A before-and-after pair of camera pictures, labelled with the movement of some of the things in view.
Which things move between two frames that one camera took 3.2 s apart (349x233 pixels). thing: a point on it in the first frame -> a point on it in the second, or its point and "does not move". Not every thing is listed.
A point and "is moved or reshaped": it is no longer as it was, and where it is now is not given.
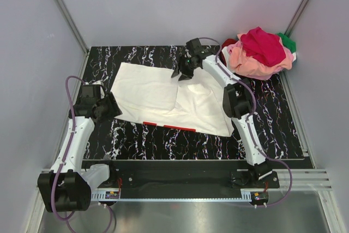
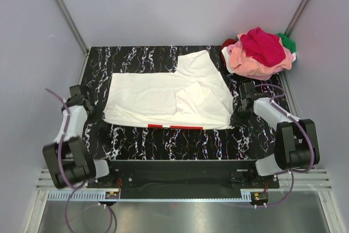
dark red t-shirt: (226, 43) does not move
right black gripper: (182, 71) -> (235, 120)
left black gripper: (115, 110) -> (98, 118)
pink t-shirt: (241, 63) does not move
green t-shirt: (288, 42) does not move
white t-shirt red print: (149, 94) is moved or reshaped
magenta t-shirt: (266, 48) does not move
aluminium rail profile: (304, 179) does not move
